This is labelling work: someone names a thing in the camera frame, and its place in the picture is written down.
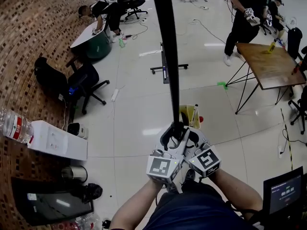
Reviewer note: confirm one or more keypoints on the wooden table black legs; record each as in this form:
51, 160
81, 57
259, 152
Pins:
268, 66

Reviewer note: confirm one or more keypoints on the person's dark shoe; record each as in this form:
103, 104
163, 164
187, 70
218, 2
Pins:
189, 176

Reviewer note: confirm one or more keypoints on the yellow bottle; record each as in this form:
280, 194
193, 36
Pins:
271, 47

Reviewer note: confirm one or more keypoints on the clear water bottle red label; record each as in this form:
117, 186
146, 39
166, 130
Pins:
14, 127

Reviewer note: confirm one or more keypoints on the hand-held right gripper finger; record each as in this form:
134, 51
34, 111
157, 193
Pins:
193, 141

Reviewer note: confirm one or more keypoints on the black office chair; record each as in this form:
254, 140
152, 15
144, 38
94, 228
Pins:
133, 2
81, 80
301, 109

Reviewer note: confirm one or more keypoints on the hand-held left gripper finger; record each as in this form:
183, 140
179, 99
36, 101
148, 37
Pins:
165, 134
184, 141

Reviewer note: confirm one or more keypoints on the red round object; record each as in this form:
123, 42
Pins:
201, 119

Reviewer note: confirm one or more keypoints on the black flat monitor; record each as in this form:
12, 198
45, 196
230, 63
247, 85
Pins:
52, 205

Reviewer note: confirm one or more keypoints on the long white cardboard box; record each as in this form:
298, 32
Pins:
57, 140

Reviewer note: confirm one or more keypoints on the person's left forearm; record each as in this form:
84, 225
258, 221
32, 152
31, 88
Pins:
134, 202

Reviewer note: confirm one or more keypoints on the black and white device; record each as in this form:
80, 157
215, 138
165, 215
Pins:
78, 129

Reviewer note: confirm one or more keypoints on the black plastic bag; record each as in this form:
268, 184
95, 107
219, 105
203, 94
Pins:
92, 192

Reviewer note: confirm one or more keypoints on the clear plastic bottle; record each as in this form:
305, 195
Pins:
84, 221

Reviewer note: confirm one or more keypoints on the white round table green base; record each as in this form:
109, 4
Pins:
96, 42

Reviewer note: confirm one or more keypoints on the steel cup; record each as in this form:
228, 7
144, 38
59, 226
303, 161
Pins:
74, 174

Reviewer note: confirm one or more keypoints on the person's dark blue clothing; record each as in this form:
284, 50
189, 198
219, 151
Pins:
196, 212

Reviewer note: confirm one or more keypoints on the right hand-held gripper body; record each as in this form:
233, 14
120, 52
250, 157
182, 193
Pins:
205, 161

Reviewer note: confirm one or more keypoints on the white power strip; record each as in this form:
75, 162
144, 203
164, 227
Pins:
204, 8
115, 95
279, 152

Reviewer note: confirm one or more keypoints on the green floor tape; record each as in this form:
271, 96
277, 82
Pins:
221, 84

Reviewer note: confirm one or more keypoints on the green bottle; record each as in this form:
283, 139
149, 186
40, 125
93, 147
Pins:
122, 43

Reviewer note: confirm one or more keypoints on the white fan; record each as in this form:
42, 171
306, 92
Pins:
292, 22

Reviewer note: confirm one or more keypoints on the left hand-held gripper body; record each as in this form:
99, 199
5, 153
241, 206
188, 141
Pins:
160, 166

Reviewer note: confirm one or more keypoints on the black-framed whiteboard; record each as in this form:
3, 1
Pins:
168, 32

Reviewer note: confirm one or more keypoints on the person's right forearm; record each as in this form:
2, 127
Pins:
237, 190

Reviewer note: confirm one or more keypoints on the black laptop screen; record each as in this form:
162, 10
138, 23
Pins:
284, 192

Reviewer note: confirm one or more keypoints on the black wheeled whiteboard stand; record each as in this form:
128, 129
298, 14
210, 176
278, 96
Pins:
157, 68

